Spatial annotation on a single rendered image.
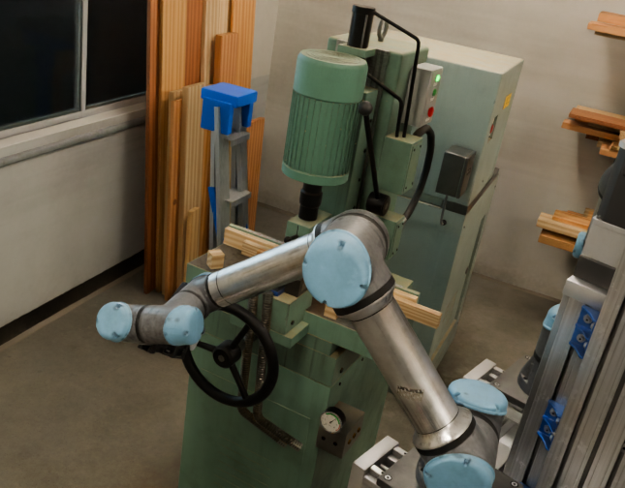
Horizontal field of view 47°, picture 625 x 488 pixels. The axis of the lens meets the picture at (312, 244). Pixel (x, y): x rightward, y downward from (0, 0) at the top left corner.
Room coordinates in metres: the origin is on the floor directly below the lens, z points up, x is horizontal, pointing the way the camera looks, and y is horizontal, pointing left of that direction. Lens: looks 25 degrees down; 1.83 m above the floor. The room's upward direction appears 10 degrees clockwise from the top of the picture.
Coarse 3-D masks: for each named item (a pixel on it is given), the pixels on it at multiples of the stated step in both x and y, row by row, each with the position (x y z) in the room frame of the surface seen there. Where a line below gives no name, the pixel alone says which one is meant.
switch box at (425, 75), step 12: (420, 72) 2.00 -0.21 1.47; (432, 72) 1.99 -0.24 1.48; (408, 84) 2.01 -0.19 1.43; (420, 84) 2.00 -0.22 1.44; (432, 84) 2.01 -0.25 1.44; (408, 96) 2.01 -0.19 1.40; (420, 96) 1.99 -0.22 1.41; (420, 108) 1.99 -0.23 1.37; (408, 120) 2.00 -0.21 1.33; (420, 120) 1.99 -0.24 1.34
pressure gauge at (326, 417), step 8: (328, 408) 1.52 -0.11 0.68; (336, 408) 1.52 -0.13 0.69; (320, 416) 1.51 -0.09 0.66; (328, 416) 1.50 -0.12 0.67; (336, 416) 1.49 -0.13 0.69; (344, 416) 1.50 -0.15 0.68; (328, 424) 1.50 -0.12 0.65; (336, 424) 1.49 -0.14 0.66; (344, 424) 1.50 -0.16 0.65; (336, 432) 1.48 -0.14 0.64
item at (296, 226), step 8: (296, 216) 1.81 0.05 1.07; (320, 216) 1.84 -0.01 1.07; (328, 216) 1.85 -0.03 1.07; (288, 224) 1.77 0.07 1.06; (296, 224) 1.77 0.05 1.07; (304, 224) 1.77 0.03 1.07; (312, 224) 1.78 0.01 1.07; (288, 232) 1.77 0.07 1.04; (296, 232) 1.76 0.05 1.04; (304, 232) 1.75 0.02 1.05
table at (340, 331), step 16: (240, 256) 1.86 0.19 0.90; (192, 272) 1.75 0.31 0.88; (320, 304) 1.66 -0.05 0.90; (240, 320) 1.58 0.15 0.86; (304, 320) 1.61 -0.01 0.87; (320, 320) 1.59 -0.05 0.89; (336, 320) 1.59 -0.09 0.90; (272, 336) 1.54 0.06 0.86; (288, 336) 1.53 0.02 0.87; (320, 336) 1.59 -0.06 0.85; (336, 336) 1.57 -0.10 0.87; (352, 336) 1.56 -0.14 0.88; (368, 352) 1.54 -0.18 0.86
